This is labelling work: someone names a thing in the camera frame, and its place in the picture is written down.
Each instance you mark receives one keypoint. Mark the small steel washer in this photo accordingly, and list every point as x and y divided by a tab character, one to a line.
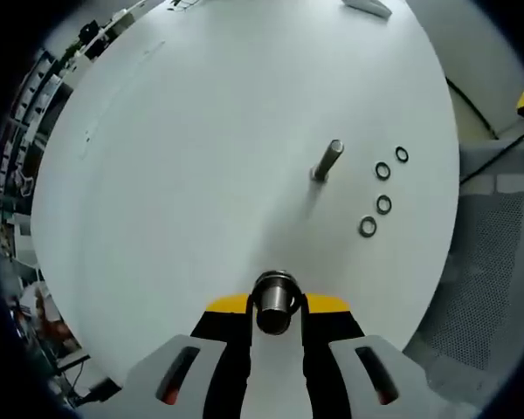
376	170
361	227
397	154
377	204

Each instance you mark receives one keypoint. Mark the large nut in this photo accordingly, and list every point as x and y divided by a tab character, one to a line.
262	277

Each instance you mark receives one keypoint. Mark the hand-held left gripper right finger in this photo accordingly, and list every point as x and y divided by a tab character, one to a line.
353	371

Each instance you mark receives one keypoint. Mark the large threaded steel stud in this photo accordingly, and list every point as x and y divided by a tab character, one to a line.
273	310

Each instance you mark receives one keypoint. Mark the white shelving unit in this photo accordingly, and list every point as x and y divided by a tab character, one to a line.
39	91

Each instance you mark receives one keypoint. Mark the grey mesh office chair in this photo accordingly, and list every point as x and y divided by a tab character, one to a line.
484	262

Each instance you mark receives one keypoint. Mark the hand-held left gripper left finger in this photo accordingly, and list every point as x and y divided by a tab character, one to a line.
179	371

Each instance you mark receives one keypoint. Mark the small threaded steel stud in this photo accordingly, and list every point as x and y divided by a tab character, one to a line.
329	157

